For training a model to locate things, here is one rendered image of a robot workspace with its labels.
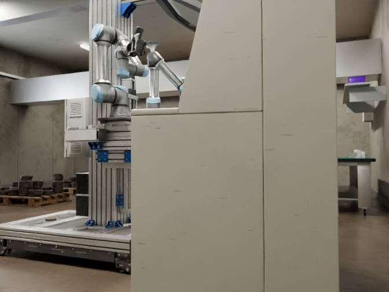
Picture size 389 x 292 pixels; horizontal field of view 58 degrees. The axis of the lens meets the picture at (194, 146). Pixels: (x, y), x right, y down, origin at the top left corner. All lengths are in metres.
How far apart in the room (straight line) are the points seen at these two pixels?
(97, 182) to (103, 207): 0.20
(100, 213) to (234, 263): 1.57
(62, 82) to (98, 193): 6.15
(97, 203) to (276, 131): 1.79
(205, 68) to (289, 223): 0.72
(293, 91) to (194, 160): 0.49
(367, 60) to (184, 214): 5.40
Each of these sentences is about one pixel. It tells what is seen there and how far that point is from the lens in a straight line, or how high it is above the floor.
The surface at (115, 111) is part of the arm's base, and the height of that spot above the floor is 1.08.
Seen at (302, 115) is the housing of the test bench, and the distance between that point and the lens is 1.44.
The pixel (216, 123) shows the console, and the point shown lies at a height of 0.90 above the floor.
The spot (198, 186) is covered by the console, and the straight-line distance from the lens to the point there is 1.48.
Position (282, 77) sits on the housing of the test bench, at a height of 1.08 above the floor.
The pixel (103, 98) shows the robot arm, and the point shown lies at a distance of 2.48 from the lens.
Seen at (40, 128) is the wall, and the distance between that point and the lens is 10.55.
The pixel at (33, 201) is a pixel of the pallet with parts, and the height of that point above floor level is 0.08.
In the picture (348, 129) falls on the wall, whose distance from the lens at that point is 8.66.
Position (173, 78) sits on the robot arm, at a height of 1.43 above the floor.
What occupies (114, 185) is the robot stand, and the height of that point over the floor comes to 0.54.
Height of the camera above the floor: 0.77
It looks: 2 degrees up
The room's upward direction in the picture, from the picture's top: straight up
